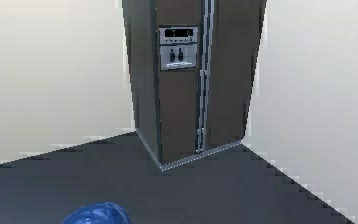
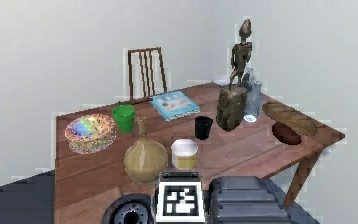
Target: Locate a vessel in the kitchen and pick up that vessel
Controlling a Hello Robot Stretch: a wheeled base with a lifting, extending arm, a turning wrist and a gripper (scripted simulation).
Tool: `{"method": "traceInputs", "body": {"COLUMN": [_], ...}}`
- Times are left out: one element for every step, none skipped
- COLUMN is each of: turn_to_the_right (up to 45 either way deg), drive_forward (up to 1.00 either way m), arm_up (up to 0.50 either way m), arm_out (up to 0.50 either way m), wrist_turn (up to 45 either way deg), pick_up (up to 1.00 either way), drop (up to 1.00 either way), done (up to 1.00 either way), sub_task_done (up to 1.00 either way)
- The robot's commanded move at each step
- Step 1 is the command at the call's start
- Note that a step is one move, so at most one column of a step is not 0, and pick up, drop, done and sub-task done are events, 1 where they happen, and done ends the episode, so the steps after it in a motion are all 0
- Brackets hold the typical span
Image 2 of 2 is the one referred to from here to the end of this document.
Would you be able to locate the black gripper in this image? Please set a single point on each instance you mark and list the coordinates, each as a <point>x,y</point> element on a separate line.
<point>128,210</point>

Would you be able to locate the brown bread loaf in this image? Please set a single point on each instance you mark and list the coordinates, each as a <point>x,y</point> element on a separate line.
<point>292,118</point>

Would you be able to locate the bronze figure statue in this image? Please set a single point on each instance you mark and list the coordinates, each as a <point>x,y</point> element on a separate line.
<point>233,103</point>

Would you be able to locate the black cup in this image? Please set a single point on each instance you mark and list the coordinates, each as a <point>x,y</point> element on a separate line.
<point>203,128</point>

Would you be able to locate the white and yellow cup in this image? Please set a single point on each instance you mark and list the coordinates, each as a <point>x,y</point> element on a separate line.
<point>184,154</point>

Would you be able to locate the multicoloured speckled bowl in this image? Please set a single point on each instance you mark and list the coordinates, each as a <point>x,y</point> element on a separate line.
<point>90,132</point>

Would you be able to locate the tan round vase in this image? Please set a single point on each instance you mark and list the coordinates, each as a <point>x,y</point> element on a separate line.
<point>145,158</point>

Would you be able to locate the brown wooden table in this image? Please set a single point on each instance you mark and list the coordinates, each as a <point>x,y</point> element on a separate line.
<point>97,176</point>

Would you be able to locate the dark red bowl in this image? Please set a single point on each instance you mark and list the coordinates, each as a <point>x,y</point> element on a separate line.
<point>286,134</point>

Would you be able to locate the clear glass bottle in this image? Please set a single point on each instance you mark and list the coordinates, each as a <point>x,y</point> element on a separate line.
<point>254,100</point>

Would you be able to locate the green cup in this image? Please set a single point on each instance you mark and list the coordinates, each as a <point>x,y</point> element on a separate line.
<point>124,117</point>

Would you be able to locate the blue book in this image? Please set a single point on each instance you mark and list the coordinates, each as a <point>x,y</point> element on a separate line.
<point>175,104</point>

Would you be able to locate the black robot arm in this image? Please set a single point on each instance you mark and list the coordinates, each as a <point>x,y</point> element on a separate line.
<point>240,203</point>

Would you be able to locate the brown wooden chair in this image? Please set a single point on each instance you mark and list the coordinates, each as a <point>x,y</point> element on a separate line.
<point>146,71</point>

